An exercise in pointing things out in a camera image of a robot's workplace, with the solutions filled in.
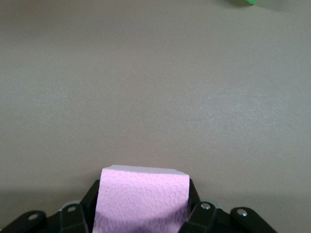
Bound pink foam cube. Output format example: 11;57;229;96
92;165;190;233

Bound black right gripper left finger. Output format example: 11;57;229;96
0;181;100;233

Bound green foam cube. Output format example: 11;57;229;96
227;0;258;6

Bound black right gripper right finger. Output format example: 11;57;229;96
181;179;277;233

